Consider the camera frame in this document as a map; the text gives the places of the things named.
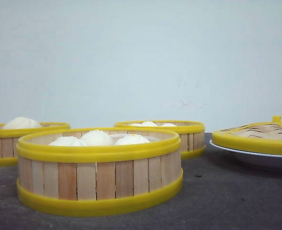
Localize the front left white bun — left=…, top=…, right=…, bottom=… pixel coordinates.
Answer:
left=49, top=136, right=87, bottom=147

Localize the white bun in left basket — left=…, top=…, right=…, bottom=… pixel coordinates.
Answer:
left=3, top=116, right=41, bottom=129

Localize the bamboo steamer basket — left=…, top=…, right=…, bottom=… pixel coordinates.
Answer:
left=16, top=127, right=183, bottom=217
left=0, top=122, right=70, bottom=167

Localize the woven yellow-rimmed steamer lid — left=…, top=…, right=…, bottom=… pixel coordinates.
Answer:
left=211, top=115, right=282, bottom=156

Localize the front middle white bun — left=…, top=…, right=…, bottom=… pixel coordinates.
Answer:
left=81, top=130, right=113, bottom=146

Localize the middle bun in back basket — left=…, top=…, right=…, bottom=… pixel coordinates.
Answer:
left=141, top=121, right=158, bottom=127

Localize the front right white bun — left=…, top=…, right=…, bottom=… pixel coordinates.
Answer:
left=115, top=134, right=150, bottom=146

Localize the left bun in back basket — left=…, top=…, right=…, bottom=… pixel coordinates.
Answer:
left=130, top=123, right=142, bottom=127

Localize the white plate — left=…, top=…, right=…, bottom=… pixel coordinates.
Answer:
left=209, top=139, right=282, bottom=172

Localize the right bun in back basket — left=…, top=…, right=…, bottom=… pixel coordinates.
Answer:
left=161, top=123, right=176, bottom=127

